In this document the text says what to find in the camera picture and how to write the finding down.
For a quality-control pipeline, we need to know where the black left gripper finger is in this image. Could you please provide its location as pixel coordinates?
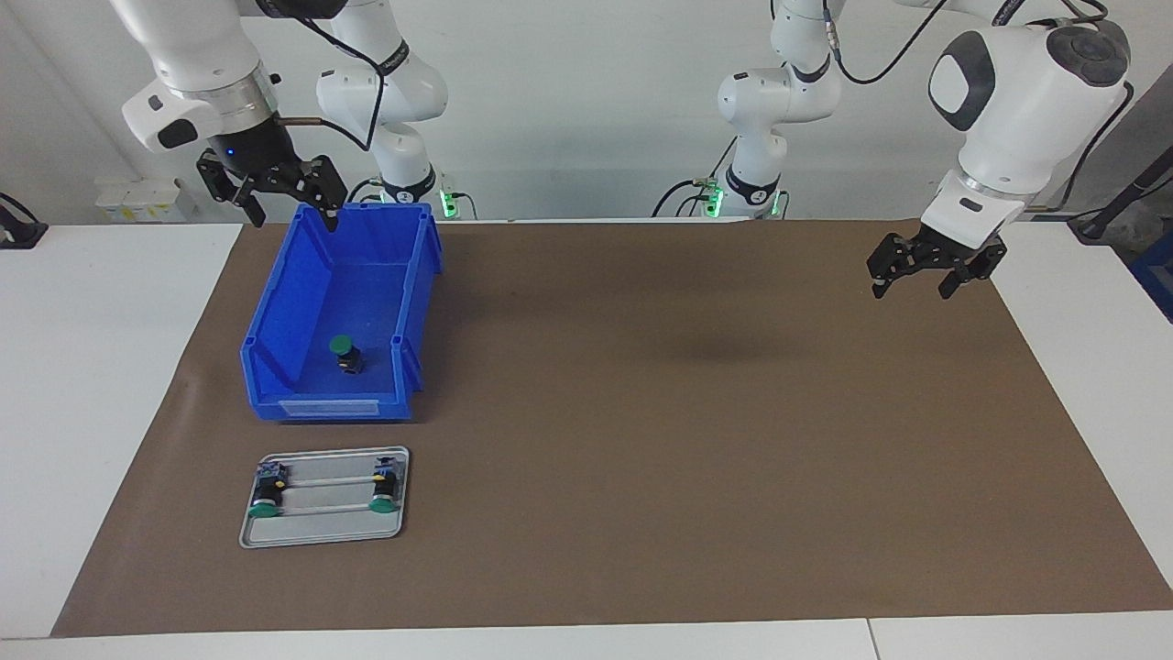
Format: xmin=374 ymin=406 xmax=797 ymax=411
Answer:
xmin=865 ymin=233 xmax=915 ymax=302
xmin=937 ymin=240 xmax=1008 ymax=302

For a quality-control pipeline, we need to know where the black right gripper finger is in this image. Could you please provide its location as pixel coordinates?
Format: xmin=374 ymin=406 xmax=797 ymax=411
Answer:
xmin=301 ymin=156 xmax=350 ymax=233
xmin=196 ymin=159 xmax=268 ymax=229

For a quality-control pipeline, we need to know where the green push button switch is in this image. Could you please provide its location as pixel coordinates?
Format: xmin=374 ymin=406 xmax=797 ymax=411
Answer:
xmin=328 ymin=334 xmax=366 ymax=376
xmin=367 ymin=461 xmax=405 ymax=513

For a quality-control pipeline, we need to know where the green push button clear block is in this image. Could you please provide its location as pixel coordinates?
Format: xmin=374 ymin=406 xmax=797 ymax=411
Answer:
xmin=247 ymin=463 xmax=291 ymax=520

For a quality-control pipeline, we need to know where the white cardboard box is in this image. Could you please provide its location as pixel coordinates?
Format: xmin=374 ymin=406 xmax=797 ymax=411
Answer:
xmin=94 ymin=177 xmax=207 ymax=223

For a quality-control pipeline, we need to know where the blue plastic storage bin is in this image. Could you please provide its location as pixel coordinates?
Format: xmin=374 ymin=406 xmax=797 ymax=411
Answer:
xmin=240 ymin=202 xmax=445 ymax=423

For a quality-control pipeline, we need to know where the black stand pole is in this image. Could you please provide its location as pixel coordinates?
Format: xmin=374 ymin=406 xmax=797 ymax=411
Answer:
xmin=1068 ymin=145 xmax=1173 ymax=244

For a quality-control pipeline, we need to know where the blue crate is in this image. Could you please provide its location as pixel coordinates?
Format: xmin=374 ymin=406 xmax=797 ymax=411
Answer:
xmin=1129 ymin=229 xmax=1173 ymax=322

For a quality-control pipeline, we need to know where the black clamp device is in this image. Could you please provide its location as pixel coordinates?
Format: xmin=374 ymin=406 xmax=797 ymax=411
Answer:
xmin=0 ymin=192 xmax=49 ymax=250

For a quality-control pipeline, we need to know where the brown table mat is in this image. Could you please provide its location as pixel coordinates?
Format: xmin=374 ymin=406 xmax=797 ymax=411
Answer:
xmin=50 ymin=218 xmax=1173 ymax=638

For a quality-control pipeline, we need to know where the grey metal tray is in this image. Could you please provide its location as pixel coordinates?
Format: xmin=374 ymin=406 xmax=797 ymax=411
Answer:
xmin=239 ymin=446 xmax=411 ymax=549

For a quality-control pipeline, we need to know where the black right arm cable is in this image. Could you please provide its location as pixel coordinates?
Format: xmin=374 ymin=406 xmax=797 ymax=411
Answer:
xmin=291 ymin=14 xmax=387 ymax=153

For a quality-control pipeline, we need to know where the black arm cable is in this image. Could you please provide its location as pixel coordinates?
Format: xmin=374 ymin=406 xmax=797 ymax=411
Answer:
xmin=291 ymin=14 xmax=387 ymax=153
xmin=818 ymin=0 xmax=1138 ymax=215

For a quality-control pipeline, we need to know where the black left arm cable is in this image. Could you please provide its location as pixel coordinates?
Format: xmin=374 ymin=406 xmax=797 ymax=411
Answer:
xmin=818 ymin=0 xmax=1138 ymax=215

